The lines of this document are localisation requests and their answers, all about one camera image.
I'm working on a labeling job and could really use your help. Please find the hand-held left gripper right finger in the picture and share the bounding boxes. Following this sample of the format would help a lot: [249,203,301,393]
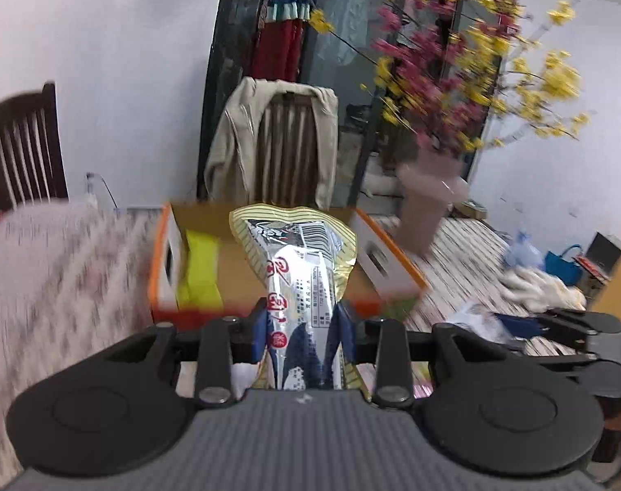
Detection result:
[336,299,500,406]

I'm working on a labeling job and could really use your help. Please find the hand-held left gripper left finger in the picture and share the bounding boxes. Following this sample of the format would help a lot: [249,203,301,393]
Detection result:
[103,299,270,409]

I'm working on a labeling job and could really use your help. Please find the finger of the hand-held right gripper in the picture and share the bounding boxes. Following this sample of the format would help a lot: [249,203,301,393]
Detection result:
[515,338,600,365]
[495,309,621,336]

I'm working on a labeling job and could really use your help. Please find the silver yellow-edged snack packet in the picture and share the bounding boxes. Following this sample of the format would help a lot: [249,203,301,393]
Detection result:
[228,205,365,392]

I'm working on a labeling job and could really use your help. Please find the orange cardboard box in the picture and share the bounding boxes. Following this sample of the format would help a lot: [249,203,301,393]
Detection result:
[147,200,429,333]

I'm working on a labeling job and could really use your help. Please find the white crumpled cloth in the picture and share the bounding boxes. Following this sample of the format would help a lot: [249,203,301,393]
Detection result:
[499,266,588,314]

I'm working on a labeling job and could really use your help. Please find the brown cardboard carton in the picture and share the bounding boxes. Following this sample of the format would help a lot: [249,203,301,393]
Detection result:
[591,250,621,326]

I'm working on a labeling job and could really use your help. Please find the blue handbag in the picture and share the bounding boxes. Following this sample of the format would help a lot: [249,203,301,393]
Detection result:
[546,244,598,285]

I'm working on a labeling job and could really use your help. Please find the dark laptop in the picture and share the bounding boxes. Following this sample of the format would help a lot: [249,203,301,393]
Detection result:
[584,232,621,283]

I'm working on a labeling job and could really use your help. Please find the yellow-green snack packet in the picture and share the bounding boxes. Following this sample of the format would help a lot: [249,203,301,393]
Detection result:
[180,230,225,310]

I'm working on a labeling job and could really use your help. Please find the clear plastic bag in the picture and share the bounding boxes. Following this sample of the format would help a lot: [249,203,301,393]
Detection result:
[440,301,517,345]

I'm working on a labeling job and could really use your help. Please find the blue-white plastic bag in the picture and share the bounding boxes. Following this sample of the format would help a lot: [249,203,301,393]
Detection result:
[505,230,545,270]

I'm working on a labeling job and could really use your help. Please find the pink flower vase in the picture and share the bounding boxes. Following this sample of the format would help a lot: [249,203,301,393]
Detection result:
[395,151,470,257]

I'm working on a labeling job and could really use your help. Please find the brown wooden chair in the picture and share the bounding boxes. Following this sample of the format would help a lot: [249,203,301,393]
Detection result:
[256,91,322,206]

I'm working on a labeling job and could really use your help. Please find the beige jacket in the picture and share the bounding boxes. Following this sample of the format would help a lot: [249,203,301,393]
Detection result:
[204,77,339,210]

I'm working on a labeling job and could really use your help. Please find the pinkish grey quilt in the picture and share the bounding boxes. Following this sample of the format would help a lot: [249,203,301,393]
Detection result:
[0,199,158,476]

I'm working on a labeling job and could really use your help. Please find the dark-framed glass door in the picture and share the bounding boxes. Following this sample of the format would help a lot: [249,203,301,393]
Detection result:
[198,0,508,206]

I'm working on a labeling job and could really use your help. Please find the red hanging garment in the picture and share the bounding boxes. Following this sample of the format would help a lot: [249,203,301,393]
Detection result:
[251,0,314,83]

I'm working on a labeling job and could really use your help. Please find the red and yellow artificial flowers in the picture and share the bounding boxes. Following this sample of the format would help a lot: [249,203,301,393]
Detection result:
[310,0,592,155]

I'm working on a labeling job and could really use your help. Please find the dark wooden chair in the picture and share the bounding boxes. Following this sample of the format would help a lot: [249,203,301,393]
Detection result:
[0,82,70,213]

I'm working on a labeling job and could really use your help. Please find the light blue hanging garment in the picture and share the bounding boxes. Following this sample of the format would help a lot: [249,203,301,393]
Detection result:
[315,0,379,67]

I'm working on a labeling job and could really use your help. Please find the white charger cable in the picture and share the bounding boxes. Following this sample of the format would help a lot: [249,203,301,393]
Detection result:
[84,171,121,212]

